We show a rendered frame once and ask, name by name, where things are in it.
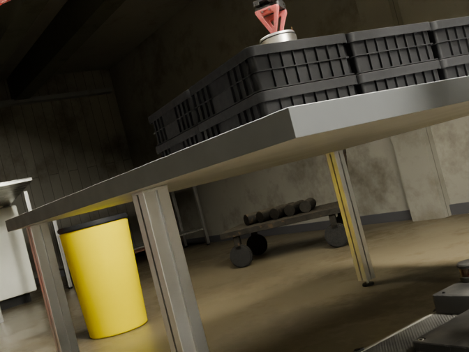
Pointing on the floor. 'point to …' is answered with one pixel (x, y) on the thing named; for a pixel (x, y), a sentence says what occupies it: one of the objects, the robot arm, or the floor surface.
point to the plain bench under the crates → (389, 106)
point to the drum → (105, 275)
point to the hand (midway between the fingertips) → (276, 33)
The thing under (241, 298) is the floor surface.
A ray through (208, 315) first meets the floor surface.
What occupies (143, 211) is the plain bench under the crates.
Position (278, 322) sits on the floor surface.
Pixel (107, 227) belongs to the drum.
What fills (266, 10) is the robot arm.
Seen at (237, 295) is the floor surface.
